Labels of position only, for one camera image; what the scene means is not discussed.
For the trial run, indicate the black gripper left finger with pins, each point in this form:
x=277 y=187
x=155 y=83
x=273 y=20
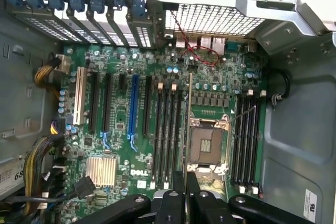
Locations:
x=170 y=208

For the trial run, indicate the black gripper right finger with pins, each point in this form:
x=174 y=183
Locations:
x=207 y=211

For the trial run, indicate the black RAM slot white latches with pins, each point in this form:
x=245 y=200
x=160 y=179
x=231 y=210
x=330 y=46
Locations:
x=156 y=134
x=169 y=134
x=245 y=140
x=258 y=140

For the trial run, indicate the metal socket cover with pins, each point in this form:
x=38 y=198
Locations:
x=215 y=182

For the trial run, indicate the CPU socket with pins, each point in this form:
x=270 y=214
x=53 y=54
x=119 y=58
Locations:
x=207 y=145

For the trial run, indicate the silver finned heat sink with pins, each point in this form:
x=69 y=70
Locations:
x=101 y=171

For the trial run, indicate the green motherboard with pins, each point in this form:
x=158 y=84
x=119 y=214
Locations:
x=207 y=111

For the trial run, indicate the thin metal locking lever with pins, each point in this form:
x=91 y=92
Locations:
x=242 y=114

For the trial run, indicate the long black expansion slot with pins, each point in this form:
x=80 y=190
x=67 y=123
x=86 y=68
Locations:
x=94 y=103
x=107 y=103
x=147 y=106

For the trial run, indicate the blue expansion slot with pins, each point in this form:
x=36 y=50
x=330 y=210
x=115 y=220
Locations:
x=134 y=103

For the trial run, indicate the grey metal PC case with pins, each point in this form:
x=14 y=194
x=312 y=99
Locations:
x=296 y=129

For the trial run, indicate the short black expansion slot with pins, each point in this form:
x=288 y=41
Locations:
x=122 y=82

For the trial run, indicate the white expansion slot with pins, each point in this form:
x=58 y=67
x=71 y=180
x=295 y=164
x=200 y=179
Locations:
x=80 y=95

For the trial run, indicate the grey power supply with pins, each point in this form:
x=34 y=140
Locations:
x=10 y=179

